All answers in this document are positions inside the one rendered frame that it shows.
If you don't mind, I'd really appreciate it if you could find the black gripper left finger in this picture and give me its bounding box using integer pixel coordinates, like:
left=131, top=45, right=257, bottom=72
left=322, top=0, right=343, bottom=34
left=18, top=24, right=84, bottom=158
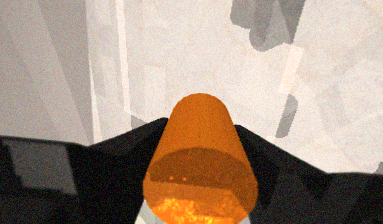
left=0, top=117, right=169, bottom=224

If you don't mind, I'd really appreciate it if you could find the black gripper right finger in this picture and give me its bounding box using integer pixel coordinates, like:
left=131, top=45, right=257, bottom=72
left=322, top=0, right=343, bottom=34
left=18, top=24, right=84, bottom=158
left=234, top=124, right=383, bottom=224

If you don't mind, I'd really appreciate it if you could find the orange knob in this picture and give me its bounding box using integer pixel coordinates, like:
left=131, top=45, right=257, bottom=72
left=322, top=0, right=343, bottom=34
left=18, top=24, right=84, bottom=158
left=143, top=93, right=258, bottom=224

